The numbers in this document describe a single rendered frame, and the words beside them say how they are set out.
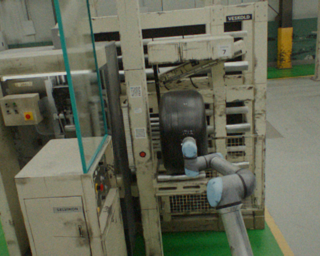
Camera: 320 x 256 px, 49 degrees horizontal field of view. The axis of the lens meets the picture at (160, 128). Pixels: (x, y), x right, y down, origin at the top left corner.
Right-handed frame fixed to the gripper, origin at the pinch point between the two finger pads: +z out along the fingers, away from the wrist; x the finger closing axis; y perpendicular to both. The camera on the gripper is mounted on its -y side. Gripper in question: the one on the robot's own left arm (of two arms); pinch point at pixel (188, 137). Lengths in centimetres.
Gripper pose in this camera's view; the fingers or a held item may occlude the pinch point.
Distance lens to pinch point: 217.4
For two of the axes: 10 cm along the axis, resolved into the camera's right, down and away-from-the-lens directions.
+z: 0.6, -2.3, 9.7
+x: -10.0, 0.6, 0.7
